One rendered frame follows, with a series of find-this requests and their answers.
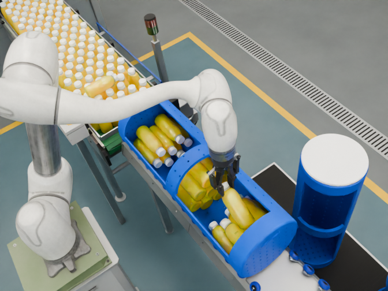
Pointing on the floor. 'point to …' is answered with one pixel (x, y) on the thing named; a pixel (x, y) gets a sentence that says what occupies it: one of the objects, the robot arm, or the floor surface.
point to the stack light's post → (160, 60)
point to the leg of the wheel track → (162, 212)
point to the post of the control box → (100, 180)
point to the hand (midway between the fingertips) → (225, 185)
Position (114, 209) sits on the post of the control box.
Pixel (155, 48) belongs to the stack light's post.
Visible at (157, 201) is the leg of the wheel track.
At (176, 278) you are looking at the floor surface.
